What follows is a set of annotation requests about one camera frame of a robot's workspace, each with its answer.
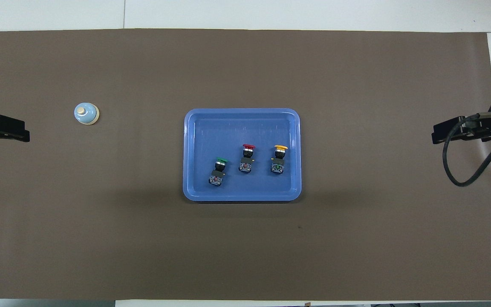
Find yellow push button switch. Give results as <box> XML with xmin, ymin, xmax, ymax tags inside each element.
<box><xmin>270</xmin><ymin>144</ymin><xmax>289</xmax><ymax>174</ymax></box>

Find red push button switch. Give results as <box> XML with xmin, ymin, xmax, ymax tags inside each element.
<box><xmin>238</xmin><ymin>144</ymin><xmax>256</xmax><ymax>173</ymax></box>

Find green push button switch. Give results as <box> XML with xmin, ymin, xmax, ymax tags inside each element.
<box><xmin>208</xmin><ymin>157</ymin><xmax>229</xmax><ymax>188</ymax></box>

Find light blue service bell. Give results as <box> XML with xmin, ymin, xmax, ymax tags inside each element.
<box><xmin>74</xmin><ymin>102</ymin><xmax>100</xmax><ymax>126</ymax></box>

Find blue plastic tray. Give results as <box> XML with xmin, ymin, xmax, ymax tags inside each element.
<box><xmin>182</xmin><ymin>108</ymin><xmax>302</xmax><ymax>202</ymax></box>

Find brown table mat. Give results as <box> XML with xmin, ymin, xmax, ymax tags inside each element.
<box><xmin>0</xmin><ymin>29</ymin><xmax>491</xmax><ymax>301</ymax></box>

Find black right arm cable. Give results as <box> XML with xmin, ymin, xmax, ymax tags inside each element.
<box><xmin>442</xmin><ymin>112</ymin><xmax>491</xmax><ymax>190</ymax></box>

